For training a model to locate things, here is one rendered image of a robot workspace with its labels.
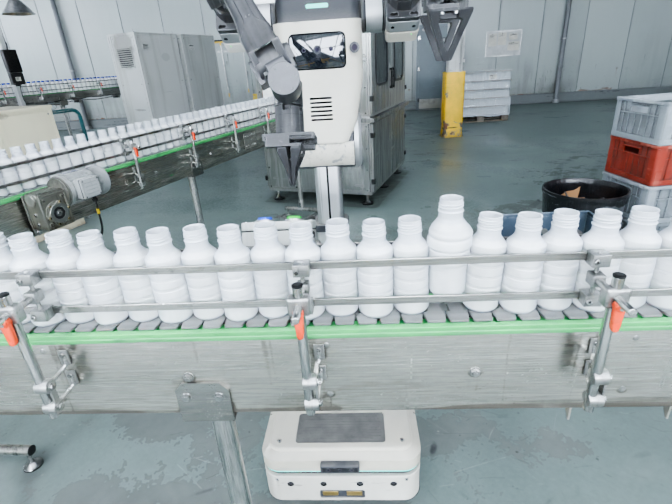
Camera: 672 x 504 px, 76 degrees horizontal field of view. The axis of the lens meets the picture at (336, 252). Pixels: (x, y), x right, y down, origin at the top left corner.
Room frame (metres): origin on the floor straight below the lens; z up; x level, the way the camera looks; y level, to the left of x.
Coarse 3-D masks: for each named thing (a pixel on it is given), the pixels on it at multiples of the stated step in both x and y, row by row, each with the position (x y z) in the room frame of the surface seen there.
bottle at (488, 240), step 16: (480, 224) 0.63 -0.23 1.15; (496, 224) 0.62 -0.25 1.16; (480, 240) 0.62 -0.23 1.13; (496, 240) 0.61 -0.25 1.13; (480, 272) 0.61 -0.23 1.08; (496, 272) 0.61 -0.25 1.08; (480, 288) 0.61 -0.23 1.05; (496, 288) 0.61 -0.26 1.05; (464, 304) 0.63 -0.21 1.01; (480, 304) 0.61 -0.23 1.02; (496, 304) 0.61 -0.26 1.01
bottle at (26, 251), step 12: (12, 240) 0.66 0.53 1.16; (24, 240) 0.67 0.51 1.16; (12, 252) 0.67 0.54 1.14; (24, 252) 0.67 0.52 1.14; (36, 252) 0.68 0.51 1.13; (12, 264) 0.66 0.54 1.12; (24, 264) 0.66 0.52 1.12; (36, 264) 0.66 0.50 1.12; (24, 288) 0.65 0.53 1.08; (48, 288) 0.67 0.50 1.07; (48, 300) 0.66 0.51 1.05; (36, 324) 0.65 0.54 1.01; (48, 324) 0.65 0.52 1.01
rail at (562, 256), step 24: (240, 264) 0.62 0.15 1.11; (264, 264) 0.62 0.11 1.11; (288, 264) 0.62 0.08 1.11; (312, 264) 0.61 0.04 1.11; (336, 264) 0.61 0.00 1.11; (360, 264) 0.61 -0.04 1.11; (384, 264) 0.61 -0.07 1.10; (408, 264) 0.60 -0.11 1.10; (432, 264) 0.60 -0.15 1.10; (648, 288) 0.58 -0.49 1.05; (72, 312) 0.64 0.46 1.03
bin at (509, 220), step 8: (504, 216) 1.21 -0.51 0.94; (512, 216) 1.21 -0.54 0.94; (544, 216) 1.20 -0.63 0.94; (552, 216) 1.20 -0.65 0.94; (584, 216) 1.19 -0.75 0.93; (592, 216) 1.16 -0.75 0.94; (504, 224) 1.21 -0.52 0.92; (512, 224) 1.21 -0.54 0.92; (544, 224) 1.20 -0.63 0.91; (584, 224) 1.19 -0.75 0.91; (504, 232) 1.21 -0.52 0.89; (512, 232) 1.21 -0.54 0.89; (584, 232) 1.19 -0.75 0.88; (568, 408) 0.67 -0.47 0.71; (664, 408) 0.67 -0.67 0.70; (568, 416) 0.67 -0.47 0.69
